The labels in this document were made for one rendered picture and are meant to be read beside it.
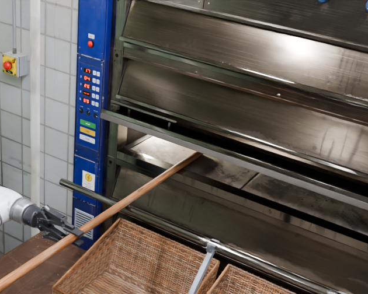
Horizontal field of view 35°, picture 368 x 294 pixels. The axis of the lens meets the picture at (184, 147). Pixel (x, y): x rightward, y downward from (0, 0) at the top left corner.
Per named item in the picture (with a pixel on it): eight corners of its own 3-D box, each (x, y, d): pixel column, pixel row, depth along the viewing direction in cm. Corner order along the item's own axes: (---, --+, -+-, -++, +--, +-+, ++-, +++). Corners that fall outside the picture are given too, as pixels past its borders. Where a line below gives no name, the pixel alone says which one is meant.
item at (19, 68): (12, 69, 286) (12, 49, 282) (27, 74, 282) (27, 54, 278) (1, 72, 280) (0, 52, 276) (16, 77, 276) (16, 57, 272)
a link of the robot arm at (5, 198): (30, 212, 219) (4, 232, 210) (0, 198, 226) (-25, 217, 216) (27, 189, 213) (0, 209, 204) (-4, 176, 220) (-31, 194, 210)
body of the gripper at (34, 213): (37, 200, 211) (56, 209, 207) (37, 220, 215) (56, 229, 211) (23, 208, 205) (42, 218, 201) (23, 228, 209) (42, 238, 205)
